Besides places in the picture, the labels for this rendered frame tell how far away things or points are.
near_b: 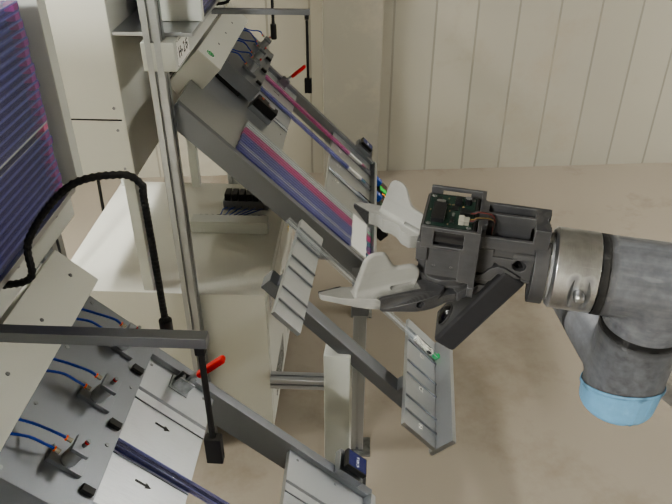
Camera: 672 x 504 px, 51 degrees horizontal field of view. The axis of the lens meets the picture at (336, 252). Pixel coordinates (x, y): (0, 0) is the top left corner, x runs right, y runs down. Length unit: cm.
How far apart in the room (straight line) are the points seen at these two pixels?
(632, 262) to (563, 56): 352
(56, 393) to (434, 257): 59
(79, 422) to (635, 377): 70
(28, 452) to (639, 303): 72
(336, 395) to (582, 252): 107
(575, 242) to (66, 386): 70
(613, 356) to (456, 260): 17
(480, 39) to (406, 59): 40
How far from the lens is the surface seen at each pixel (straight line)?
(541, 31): 405
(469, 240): 62
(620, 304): 66
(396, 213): 73
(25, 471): 96
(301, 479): 134
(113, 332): 85
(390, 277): 63
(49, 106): 105
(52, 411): 101
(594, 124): 437
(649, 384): 72
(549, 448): 258
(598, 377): 73
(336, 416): 169
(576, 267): 64
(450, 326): 70
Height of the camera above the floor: 187
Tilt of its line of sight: 33 degrees down
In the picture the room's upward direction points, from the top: straight up
